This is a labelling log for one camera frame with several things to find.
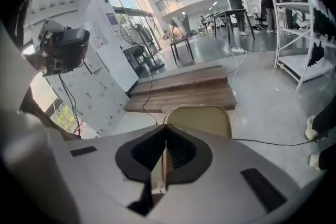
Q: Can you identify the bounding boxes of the black head-mounted camera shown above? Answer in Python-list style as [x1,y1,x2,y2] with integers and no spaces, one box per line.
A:
[39,19,91,77]

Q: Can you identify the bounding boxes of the slim white power strip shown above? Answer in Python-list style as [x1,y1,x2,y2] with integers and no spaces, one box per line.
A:
[229,47,248,55]

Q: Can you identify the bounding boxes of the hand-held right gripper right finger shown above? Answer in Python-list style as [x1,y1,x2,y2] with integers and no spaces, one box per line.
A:
[149,123,307,224]

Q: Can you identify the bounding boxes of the tall white cabinet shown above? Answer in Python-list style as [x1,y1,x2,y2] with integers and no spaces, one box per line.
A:
[93,0,140,95]

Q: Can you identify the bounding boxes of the black cable with inline box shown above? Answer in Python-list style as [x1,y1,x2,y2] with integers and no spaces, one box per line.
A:
[232,132,330,147]

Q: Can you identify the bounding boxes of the low dark side table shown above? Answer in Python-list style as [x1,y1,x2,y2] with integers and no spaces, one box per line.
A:
[169,35,195,66]

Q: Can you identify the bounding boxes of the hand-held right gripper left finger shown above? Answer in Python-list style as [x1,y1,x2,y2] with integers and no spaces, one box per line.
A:
[52,124,167,224]

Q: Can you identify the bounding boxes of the black standing fan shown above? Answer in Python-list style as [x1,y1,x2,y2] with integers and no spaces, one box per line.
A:
[119,15,165,71]

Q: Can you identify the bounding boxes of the wooden plank steps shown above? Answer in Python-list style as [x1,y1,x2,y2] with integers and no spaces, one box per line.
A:
[123,65,238,114]

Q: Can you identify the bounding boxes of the white metal shelf rack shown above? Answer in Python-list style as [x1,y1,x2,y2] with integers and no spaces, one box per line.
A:
[252,0,336,92]

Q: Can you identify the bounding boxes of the beige bag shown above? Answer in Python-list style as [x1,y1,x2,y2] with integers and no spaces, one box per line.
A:
[169,16,190,40]

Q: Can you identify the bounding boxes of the black power cable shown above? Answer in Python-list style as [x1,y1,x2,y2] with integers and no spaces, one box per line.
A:
[142,70,159,125]

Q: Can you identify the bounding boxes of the black headset cable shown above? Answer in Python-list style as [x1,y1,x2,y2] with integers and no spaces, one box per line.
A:
[58,74,82,137]

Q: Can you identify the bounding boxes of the white power cable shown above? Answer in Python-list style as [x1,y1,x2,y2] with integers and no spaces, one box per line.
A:
[225,48,265,87]

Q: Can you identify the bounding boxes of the tall black-legged table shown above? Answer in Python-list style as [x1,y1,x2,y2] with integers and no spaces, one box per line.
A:
[213,8,256,45]

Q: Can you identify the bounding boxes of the black hanging gear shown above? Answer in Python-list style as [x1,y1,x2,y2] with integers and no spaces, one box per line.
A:
[307,6,336,68]

